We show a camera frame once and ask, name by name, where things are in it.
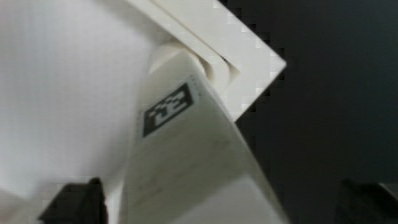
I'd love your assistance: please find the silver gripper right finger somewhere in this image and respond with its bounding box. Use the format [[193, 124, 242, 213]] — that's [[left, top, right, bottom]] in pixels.
[[335, 179, 398, 224]]

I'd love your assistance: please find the white U-shaped fence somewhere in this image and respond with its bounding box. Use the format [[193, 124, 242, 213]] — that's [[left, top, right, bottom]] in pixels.
[[155, 0, 287, 119]]

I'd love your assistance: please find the white desk top tray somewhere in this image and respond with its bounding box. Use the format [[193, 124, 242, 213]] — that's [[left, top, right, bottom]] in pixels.
[[0, 0, 234, 201]]

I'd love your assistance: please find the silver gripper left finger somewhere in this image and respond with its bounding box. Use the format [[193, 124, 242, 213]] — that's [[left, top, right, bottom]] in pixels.
[[38, 178, 109, 224]]

